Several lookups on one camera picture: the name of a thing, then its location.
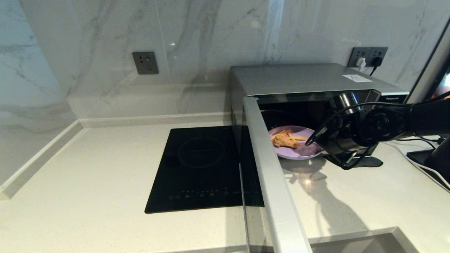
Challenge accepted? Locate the lavender plate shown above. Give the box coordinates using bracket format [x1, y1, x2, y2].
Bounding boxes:
[268, 125, 324, 161]

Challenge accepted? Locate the thin black cable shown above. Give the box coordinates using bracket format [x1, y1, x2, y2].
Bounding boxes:
[394, 138, 444, 144]

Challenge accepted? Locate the silver microwave oven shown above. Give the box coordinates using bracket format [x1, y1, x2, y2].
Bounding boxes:
[230, 63, 410, 158]

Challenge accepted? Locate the white sticker label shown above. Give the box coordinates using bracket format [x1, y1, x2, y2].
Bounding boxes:
[342, 74, 373, 83]

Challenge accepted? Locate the dark vertical frame post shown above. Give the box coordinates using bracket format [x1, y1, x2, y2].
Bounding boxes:
[408, 18, 450, 102]

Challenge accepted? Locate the dark grey foot mat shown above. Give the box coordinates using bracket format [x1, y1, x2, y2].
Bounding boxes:
[325, 155, 384, 168]

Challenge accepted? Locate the fried chicken piece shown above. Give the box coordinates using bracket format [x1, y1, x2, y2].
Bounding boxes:
[272, 134, 299, 149]

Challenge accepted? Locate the grey double wall socket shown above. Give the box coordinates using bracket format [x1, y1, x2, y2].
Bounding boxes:
[347, 47, 388, 68]

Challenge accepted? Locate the white power cable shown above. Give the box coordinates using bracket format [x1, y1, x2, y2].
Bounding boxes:
[387, 141, 450, 193]

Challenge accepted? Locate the grey single wall socket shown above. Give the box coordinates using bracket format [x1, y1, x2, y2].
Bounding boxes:
[132, 52, 159, 75]

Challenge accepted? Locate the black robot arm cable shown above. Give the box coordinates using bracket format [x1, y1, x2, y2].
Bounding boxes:
[305, 91, 450, 170]

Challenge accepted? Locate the black induction cooktop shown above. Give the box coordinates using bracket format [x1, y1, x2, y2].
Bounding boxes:
[144, 126, 264, 214]

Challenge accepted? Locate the black stand base with cables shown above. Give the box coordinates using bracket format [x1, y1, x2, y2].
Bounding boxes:
[406, 149, 450, 192]

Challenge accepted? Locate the black power plug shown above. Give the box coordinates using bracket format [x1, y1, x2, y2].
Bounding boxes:
[370, 57, 383, 76]

